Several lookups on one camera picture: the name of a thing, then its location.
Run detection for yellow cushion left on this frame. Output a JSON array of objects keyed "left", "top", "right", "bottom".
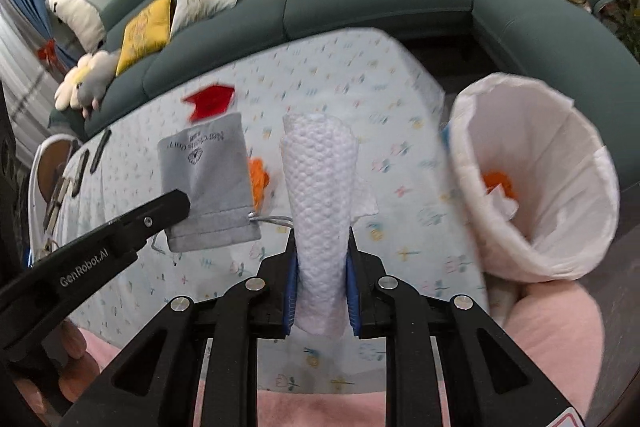
[{"left": 115, "top": 0, "right": 172, "bottom": 77}]

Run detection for orange trash in bin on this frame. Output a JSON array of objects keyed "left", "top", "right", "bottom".
[{"left": 483, "top": 170, "right": 518, "bottom": 200}]

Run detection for orange crumpled wrapper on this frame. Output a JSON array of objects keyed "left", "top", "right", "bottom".
[{"left": 248, "top": 157, "right": 270, "bottom": 211}]

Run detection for grey drawstring pouch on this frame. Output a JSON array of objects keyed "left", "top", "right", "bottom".
[{"left": 157, "top": 113, "right": 293, "bottom": 254}]

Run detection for white round chair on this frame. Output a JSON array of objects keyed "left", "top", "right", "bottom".
[{"left": 27, "top": 133, "right": 79, "bottom": 267}]

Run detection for white paper towel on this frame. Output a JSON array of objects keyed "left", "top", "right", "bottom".
[{"left": 280, "top": 113, "right": 378, "bottom": 339}]

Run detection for potted flower plant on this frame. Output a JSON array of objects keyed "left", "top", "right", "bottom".
[{"left": 600, "top": 0, "right": 640, "bottom": 61}]

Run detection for white lined trash bin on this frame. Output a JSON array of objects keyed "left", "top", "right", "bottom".
[{"left": 448, "top": 74, "right": 620, "bottom": 283}]

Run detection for small daisy cushion left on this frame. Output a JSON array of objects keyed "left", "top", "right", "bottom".
[{"left": 54, "top": 51, "right": 108, "bottom": 112}]

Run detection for left hand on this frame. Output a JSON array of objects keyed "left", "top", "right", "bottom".
[{"left": 14, "top": 319, "right": 100, "bottom": 426}]

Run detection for floral light blue tablecloth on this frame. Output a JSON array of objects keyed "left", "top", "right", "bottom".
[{"left": 49, "top": 26, "right": 494, "bottom": 396}]

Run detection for dark green sectional sofa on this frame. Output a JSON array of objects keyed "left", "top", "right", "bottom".
[{"left": 48, "top": 0, "right": 639, "bottom": 187}]

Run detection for white cushion far left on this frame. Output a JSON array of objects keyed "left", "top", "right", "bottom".
[{"left": 46, "top": 0, "right": 106, "bottom": 53}]

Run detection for red paper piece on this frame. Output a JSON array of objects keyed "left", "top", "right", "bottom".
[{"left": 182, "top": 83, "right": 235, "bottom": 124}]

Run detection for grey plush toy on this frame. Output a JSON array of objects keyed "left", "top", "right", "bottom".
[{"left": 76, "top": 50, "right": 120, "bottom": 119}]

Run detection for black remote on table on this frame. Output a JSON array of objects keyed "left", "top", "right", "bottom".
[{"left": 89, "top": 128, "right": 112, "bottom": 174}]

